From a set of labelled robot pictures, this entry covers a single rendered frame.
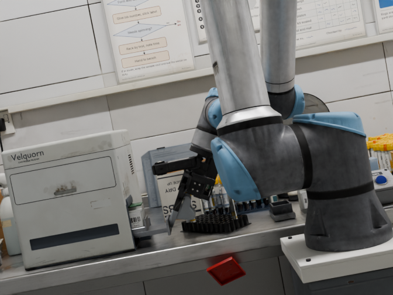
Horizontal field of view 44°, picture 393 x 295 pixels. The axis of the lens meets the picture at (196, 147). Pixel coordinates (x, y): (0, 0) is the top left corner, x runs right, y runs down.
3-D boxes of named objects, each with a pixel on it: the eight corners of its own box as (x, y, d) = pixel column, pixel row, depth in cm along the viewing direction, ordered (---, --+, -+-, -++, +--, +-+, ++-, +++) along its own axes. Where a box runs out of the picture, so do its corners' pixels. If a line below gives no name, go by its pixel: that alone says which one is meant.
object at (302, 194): (303, 213, 124) (299, 188, 123) (300, 210, 128) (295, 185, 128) (319, 211, 124) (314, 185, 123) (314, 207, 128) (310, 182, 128)
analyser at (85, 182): (23, 271, 119) (-3, 151, 117) (57, 243, 146) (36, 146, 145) (146, 249, 118) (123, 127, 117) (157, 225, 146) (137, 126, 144)
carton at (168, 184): (163, 222, 147) (153, 174, 146) (169, 206, 176) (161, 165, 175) (242, 207, 147) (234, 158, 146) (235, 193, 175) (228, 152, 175)
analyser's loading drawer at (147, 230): (89, 250, 119) (85, 230, 119) (95, 243, 126) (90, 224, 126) (170, 235, 119) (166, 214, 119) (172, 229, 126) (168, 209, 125)
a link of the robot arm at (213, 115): (258, 91, 106) (247, 91, 116) (208, 100, 104) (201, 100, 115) (264, 126, 106) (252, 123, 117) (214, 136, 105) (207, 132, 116)
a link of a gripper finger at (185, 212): (188, 236, 119) (200, 201, 119) (165, 228, 119) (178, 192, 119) (189, 233, 122) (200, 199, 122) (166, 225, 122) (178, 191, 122)
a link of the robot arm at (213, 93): (212, 85, 115) (207, 86, 124) (197, 129, 116) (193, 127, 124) (243, 96, 116) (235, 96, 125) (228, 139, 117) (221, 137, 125)
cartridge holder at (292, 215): (275, 222, 121) (272, 208, 120) (269, 215, 130) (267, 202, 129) (296, 218, 120) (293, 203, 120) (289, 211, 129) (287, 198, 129)
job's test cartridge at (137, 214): (130, 233, 120) (124, 209, 120) (132, 229, 125) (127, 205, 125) (145, 230, 120) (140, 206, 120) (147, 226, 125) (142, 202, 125)
